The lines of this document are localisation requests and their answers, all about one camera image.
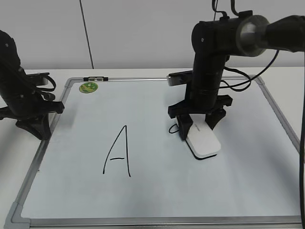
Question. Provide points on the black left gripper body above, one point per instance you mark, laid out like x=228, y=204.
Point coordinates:
x=22, y=106

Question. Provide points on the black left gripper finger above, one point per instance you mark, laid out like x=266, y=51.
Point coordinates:
x=37, y=126

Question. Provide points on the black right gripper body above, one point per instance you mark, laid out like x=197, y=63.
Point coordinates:
x=199, y=102

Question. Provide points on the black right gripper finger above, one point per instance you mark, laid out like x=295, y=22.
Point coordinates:
x=184, y=123
x=213, y=118

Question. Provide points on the white whiteboard eraser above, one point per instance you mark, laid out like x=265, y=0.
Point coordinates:
x=201, y=139

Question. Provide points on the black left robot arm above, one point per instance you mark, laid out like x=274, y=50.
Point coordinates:
x=13, y=77

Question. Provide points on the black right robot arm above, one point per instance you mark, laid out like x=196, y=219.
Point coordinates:
x=214, y=42

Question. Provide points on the green round magnet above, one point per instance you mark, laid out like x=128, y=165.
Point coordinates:
x=89, y=87

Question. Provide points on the black marker pen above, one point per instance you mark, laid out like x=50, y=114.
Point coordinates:
x=95, y=79

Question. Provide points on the aluminium framed whiteboard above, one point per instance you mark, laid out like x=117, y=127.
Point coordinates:
x=114, y=160

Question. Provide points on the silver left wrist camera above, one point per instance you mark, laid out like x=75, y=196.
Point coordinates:
x=38, y=79

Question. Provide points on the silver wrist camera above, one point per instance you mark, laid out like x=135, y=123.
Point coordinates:
x=38, y=79
x=179, y=78

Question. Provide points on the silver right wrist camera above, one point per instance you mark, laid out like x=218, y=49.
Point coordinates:
x=179, y=78

